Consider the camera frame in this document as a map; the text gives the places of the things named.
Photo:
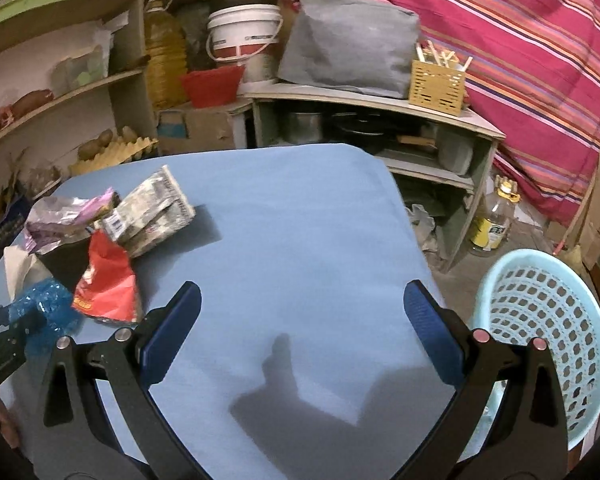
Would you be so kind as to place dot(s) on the purple snack wrapper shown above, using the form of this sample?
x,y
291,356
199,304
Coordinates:
x,y
60,215

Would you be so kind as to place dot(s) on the grey wooden shelf unit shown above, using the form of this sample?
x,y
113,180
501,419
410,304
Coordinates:
x,y
370,105

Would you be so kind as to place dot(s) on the blue crinkled plastic wrapper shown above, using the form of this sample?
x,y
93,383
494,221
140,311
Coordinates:
x,y
50,305

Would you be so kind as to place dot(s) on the green plastic tray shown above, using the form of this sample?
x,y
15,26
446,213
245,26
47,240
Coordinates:
x,y
35,5

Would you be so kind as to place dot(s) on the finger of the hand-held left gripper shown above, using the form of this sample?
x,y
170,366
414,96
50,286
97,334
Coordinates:
x,y
2,327

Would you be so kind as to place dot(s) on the red snack wrapper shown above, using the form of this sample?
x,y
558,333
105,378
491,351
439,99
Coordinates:
x,y
105,280

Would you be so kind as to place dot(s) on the red plastic bowl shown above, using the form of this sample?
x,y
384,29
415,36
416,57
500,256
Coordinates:
x,y
212,85

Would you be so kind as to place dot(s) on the glass bottle with yellow label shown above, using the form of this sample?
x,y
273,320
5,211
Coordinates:
x,y
492,225

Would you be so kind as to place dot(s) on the brown cardboard box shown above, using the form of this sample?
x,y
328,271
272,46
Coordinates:
x,y
205,127

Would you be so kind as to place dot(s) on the bundle of wooden chopsticks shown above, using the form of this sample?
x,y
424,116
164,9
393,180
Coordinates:
x,y
442,55

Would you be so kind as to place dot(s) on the silver printed snack wrapper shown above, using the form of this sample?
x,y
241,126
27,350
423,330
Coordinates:
x,y
150,210

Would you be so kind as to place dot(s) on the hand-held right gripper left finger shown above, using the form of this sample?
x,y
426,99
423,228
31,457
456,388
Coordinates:
x,y
172,325

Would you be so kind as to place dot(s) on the brown potato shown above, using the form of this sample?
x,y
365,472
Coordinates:
x,y
95,145

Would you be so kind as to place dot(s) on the white plastic bucket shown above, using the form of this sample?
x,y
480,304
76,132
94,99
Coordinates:
x,y
245,35

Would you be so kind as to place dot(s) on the yellow egg tray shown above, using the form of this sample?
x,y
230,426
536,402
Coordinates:
x,y
115,155

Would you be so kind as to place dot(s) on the light blue plastic basket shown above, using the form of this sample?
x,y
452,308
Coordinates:
x,y
495,310

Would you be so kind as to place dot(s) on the small steel pot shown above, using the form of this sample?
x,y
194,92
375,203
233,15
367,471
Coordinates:
x,y
302,127

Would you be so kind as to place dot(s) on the black frying pan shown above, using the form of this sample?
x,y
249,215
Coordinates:
x,y
362,132

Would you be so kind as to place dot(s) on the yellow oil jug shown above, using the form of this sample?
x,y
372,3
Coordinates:
x,y
165,55

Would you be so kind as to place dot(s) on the white plastic container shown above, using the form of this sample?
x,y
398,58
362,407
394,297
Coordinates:
x,y
455,150

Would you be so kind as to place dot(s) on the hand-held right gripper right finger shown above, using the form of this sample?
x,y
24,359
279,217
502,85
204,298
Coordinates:
x,y
432,330

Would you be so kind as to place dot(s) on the light blue table cloth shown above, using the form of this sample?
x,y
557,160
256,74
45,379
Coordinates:
x,y
290,220

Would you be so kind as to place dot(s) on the red striped blanket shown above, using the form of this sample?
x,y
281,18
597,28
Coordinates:
x,y
505,35

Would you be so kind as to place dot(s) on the curved wall shelf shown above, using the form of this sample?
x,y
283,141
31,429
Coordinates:
x,y
55,102

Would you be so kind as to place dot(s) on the crumpled clear plastic bag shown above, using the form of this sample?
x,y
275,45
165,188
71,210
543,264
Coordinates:
x,y
425,227

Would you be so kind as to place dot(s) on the grey fabric bag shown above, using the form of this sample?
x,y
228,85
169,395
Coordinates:
x,y
350,40

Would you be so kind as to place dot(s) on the stacked cardboard sheets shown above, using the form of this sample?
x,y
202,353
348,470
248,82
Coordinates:
x,y
592,220

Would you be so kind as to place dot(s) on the yellow slotted utensil holder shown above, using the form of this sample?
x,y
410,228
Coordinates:
x,y
437,87

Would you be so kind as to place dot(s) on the dark blue printed bag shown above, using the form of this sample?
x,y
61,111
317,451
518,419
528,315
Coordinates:
x,y
2,235

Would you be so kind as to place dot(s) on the person's left hand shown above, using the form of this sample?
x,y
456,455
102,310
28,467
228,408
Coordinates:
x,y
5,420

